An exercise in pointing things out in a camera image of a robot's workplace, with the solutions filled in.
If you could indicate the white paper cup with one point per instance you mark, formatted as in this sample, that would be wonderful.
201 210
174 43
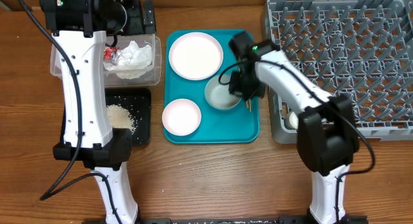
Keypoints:
292 120

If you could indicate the large white round plate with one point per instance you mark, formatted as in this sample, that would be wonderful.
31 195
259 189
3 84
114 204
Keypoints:
195 56

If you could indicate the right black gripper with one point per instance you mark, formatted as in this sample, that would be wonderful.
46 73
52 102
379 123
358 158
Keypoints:
241 88

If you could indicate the teal plastic tray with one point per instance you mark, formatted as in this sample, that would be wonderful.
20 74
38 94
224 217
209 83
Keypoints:
237 125

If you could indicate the red foil snack wrapper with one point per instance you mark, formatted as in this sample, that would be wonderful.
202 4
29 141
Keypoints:
111 54

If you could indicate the black tray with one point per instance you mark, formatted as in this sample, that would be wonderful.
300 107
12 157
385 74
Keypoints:
135 101

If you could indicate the black rail at table edge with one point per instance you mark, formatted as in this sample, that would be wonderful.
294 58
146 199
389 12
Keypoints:
279 220

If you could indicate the grey dishwasher rack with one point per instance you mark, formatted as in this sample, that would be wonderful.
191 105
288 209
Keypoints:
359 48

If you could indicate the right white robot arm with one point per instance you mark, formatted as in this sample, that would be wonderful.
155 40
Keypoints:
326 132

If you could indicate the clear plastic waste bin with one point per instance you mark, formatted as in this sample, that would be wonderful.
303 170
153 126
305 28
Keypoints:
145 75

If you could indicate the grey round bowl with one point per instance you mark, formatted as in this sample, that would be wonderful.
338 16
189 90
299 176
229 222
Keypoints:
218 96

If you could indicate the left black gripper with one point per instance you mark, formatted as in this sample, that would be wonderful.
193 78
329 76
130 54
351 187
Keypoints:
137 10

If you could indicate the crumpled white tissue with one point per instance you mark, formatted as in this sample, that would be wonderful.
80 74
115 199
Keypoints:
133 61

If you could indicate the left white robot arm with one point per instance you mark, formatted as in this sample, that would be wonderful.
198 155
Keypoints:
79 29

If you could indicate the pile of rice grains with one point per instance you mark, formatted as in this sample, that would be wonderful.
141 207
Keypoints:
120 117

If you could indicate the small pink bowl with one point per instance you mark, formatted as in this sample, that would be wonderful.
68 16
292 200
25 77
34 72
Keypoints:
181 117

